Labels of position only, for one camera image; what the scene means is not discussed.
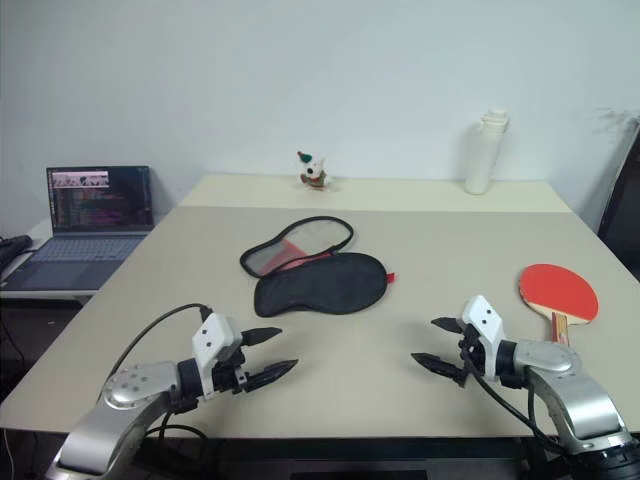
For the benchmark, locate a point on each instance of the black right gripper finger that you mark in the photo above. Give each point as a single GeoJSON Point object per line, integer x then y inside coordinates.
{"type": "Point", "coordinates": [440, 366]}
{"type": "Point", "coordinates": [450, 325]}

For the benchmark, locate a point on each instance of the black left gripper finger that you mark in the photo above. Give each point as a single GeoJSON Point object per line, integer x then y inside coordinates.
{"type": "Point", "coordinates": [272, 372]}
{"type": "Point", "coordinates": [262, 336]}

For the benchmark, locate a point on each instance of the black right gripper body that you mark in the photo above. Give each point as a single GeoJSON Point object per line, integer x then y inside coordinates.
{"type": "Point", "coordinates": [470, 357]}

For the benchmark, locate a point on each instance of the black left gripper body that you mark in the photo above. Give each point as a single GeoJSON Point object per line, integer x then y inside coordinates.
{"type": "Point", "coordinates": [230, 375]}

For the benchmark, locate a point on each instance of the red black oven mitt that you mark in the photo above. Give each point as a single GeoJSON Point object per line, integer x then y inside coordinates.
{"type": "Point", "coordinates": [320, 285]}

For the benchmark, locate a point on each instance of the red table tennis paddle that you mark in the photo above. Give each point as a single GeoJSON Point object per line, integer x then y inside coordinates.
{"type": "Point", "coordinates": [555, 290]}

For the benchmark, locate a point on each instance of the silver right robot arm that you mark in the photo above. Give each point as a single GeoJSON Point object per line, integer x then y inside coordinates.
{"type": "Point", "coordinates": [565, 380]}

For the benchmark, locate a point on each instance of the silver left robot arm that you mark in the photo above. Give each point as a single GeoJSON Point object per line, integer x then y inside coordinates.
{"type": "Point", "coordinates": [130, 390]}

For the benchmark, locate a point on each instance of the red zipper pull tab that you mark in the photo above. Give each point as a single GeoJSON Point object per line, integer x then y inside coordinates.
{"type": "Point", "coordinates": [391, 278]}

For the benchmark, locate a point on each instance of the black table underframe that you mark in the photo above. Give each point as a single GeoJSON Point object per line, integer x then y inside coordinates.
{"type": "Point", "coordinates": [350, 457]}

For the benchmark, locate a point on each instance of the white water bottle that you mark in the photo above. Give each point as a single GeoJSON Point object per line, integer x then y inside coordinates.
{"type": "Point", "coordinates": [481, 160]}

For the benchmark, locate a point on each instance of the small snowman figurine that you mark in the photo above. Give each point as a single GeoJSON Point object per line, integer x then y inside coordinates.
{"type": "Point", "coordinates": [314, 172]}

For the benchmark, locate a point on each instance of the grey open laptop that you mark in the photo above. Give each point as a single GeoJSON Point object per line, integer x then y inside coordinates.
{"type": "Point", "coordinates": [90, 250]}

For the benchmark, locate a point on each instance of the white side table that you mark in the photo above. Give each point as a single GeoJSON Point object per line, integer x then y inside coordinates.
{"type": "Point", "coordinates": [50, 295]}

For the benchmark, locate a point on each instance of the black office chair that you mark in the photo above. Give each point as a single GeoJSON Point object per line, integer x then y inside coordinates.
{"type": "Point", "coordinates": [622, 215]}

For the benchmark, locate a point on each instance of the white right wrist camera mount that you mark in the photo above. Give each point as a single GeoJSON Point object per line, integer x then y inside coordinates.
{"type": "Point", "coordinates": [482, 317]}

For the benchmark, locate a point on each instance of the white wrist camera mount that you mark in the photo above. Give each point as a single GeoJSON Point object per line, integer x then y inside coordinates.
{"type": "Point", "coordinates": [212, 337]}
{"type": "Point", "coordinates": [482, 317]}

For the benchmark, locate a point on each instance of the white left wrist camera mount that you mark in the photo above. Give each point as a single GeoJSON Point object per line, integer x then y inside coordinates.
{"type": "Point", "coordinates": [212, 337]}

